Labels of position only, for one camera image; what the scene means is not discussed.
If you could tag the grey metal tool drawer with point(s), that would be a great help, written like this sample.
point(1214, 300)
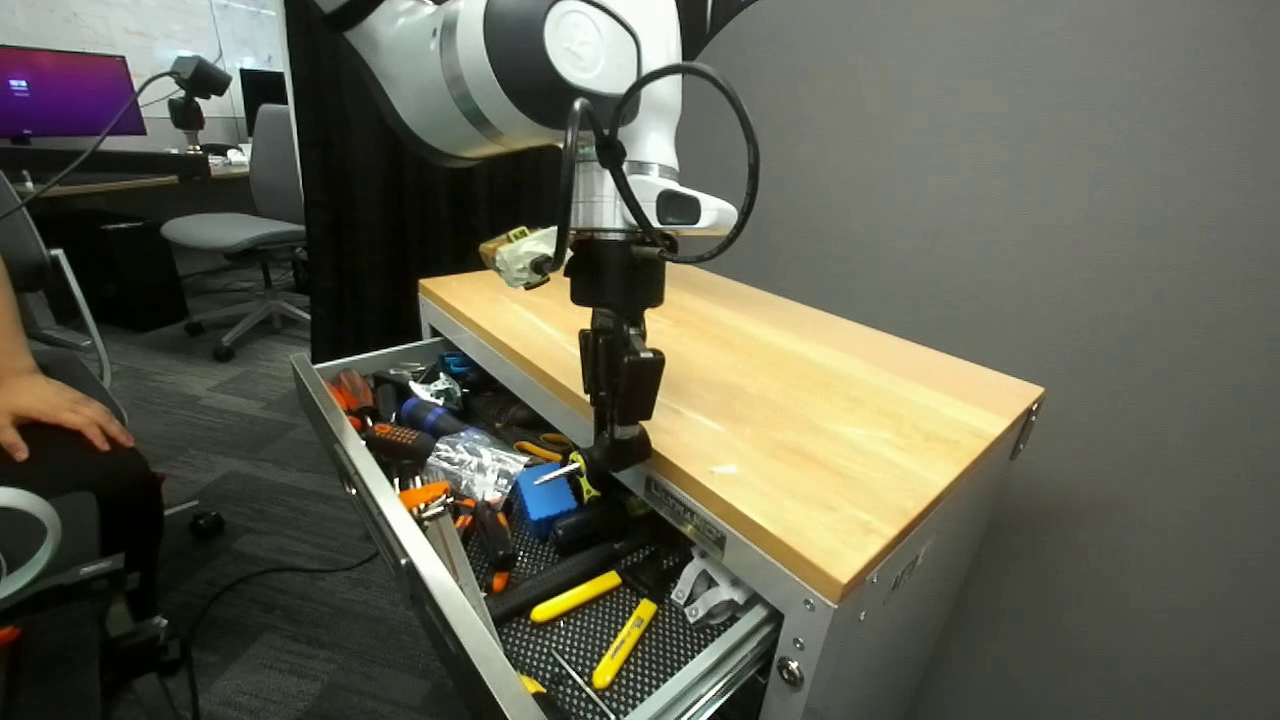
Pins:
point(478, 568)

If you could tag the black camera on stand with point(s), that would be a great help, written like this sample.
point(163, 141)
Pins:
point(195, 87)

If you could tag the grey office chair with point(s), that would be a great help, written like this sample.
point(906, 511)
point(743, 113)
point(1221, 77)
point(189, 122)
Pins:
point(273, 224)

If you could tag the black desk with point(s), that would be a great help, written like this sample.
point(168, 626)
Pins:
point(106, 216)

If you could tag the wooden top tool cabinet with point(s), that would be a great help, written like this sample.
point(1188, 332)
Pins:
point(834, 469)

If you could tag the green handled screwdriver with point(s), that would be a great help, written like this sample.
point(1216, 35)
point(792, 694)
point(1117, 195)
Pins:
point(576, 479)

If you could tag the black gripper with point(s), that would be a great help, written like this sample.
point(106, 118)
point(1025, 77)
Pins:
point(617, 282)

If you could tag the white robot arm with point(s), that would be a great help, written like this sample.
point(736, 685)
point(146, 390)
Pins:
point(607, 83)

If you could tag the clear plastic bag of parts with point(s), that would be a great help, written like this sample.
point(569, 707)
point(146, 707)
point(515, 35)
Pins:
point(478, 464)

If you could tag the blue box in drawer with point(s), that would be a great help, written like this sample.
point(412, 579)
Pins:
point(536, 511)

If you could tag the purple computer monitor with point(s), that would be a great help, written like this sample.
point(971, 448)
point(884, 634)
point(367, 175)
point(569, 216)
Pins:
point(52, 94)

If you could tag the person's hand on knee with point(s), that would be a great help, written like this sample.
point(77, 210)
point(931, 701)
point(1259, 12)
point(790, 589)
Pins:
point(32, 399)

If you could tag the yellow handled tool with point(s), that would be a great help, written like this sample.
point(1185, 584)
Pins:
point(572, 598)

